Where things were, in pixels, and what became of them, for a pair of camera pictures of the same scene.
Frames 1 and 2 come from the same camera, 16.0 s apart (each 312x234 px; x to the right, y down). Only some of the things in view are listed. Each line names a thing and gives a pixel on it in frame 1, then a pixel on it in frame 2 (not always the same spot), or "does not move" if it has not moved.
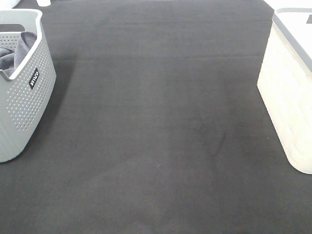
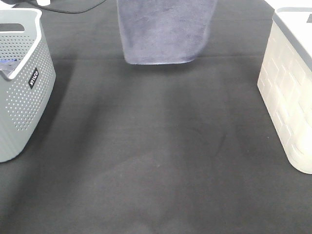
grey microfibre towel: x=9 y=59 -> x=157 y=32
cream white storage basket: x=285 y=82 does not move
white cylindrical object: x=44 y=3 does not move
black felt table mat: x=156 y=125 does not move
